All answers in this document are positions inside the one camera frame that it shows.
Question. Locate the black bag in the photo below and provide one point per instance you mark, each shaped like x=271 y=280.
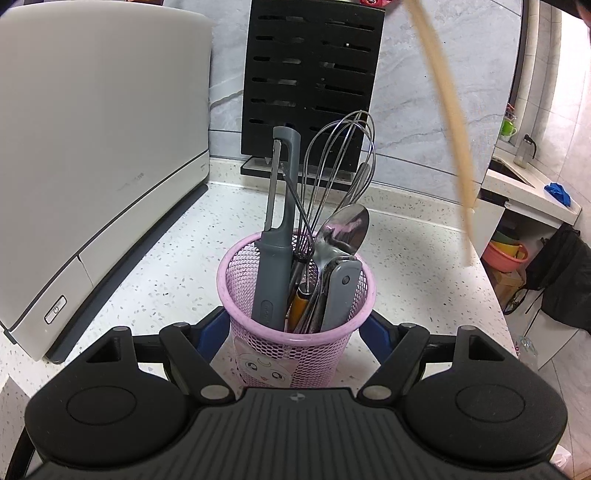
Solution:
x=563 y=277

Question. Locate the kitchen sink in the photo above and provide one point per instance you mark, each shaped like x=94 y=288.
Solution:
x=510 y=173

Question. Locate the white countertop sterilizer appliance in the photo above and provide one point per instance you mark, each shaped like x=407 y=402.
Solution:
x=101 y=138

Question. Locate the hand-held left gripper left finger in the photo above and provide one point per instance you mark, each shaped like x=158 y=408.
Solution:
x=212 y=330

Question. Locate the wooden chopstick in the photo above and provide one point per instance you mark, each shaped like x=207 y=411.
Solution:
x=450 y=124

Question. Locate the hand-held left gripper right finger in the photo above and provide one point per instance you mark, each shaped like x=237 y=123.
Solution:
x=376 y=333

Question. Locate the black slotted knife block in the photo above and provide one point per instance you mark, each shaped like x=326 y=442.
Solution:
x=314 y=83

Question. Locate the metal whisk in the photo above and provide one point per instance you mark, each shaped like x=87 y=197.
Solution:
x=344 y=134

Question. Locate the cardboard box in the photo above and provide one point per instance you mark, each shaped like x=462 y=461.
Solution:
x=507 y=286

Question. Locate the pink mesh utensil holder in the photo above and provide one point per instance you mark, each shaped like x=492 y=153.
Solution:
x=286 y=360

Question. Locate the clear plastic bottle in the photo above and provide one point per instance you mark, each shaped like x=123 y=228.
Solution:
x=527 y=350

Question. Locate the green mugs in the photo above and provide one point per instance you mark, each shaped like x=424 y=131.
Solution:
x=508 y=130

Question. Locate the blue cloth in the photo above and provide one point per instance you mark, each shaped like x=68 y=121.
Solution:
x=557 y=194

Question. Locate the grey peeler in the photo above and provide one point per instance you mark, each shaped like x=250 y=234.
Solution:
x=277 y=258

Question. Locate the pink plastic basin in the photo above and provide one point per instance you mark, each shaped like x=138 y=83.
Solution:
x=504 y=256

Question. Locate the red kitchen scissors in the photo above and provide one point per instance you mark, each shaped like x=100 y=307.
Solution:
x=375 y=2

